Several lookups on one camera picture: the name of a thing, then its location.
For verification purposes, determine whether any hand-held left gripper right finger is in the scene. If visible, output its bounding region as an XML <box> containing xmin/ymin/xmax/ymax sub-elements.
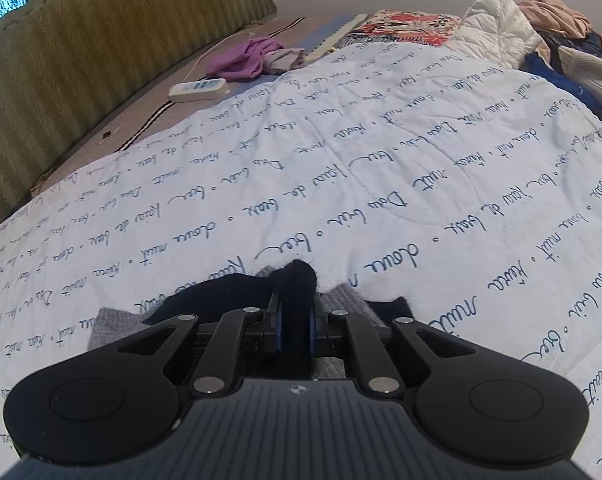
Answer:
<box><xmin>308</xmin><ymin>305</ymin><xmax>476</xmax><ymax>396</ymax></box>

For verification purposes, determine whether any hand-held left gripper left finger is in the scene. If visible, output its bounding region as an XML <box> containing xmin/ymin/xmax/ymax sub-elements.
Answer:
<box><xmin>113</xmin><ymin>290</ymin><xmax>285</xmax><ymax>396</ymax></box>

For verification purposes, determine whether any dark navy garment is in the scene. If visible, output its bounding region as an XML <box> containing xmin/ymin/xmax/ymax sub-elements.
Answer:
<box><xmin>146</xmin><ymin>258</ymin><xmax>412</xmax><ymax>381</ymax></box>

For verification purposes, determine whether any white script-printed quilt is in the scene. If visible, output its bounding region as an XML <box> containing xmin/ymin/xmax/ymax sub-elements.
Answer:
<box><xmin>0</xmin><ymin>40</ymin><xmax>602</xmax><ymax>480</ymax></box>

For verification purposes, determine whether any grey fuzzy blanket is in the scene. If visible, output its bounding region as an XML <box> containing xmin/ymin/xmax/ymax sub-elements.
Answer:
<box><xmin>88</xmin><ymin>260</ymin><xmax>382</xmax><ymax>382</ymax></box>

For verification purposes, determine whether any tan mattress with striped band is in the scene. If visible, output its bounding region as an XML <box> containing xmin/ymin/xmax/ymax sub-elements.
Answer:
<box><xmin>30</xmin><ymin>14</ymin><xmax>366</xmax><ymax>196</ymax></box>

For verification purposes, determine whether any white power strip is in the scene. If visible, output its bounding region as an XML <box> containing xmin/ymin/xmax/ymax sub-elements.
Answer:
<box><xmin>168</xmin><ymin>78</ymin><xmax>229</xmax><ymax>104</ymax></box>

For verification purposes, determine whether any pale lilac cloth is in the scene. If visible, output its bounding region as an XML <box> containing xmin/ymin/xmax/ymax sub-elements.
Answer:
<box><xmin>263</xmin><ymin>47</ymin><xmax>306</xmax><ymax>74</ymax></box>

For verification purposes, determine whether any purple cloth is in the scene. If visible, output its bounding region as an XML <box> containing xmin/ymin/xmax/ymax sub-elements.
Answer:
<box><xmin>207</xmin><ymin>36</ymin><xmax>284</xmax><ymax>82</ymax></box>

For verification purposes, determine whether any light blue cloth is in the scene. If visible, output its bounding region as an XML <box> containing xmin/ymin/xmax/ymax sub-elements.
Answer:
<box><xmin>305</xmin><ymin>12</ymin><xmax>368</xmax><ymax>62</ymax></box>

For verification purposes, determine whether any red floral cloth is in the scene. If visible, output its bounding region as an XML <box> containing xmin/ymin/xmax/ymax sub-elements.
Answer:
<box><xmin>343</xmin><ymin>9</ymin><xmax>464</xmax><ymax>49</ymax></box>

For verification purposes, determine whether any olive green padded headboard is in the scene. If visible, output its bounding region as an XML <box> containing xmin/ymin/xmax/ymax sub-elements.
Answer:
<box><xmin>0</xmin><ymin>0</ymin><xmax>279</xmax><ymax>241</ymax></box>

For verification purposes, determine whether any white quilted jacket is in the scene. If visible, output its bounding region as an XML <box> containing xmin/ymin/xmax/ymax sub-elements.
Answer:
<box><xmin>448</xmin><ymin>0</ymin><xmax>552</xmax><ymax>74</ymax></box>

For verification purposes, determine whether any cream knitted sweater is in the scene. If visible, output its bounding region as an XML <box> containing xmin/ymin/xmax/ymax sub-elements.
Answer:
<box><xmin>556</xmin><ymin>45</ymin><xmax>602</xmax><ymax>111</ymax></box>

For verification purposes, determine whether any pink cloth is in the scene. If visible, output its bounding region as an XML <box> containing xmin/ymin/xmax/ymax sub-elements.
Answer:
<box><xmin>518</xmin><ymin>0</ymin><xmax>594</xmax><ymax>38</ymax></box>

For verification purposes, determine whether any white power strip cable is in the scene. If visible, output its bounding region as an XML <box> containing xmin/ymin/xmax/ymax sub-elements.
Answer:
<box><xmin>185</xmin><ymin>31</ymin><xmax>256</xmax><ymax>86</ymax></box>

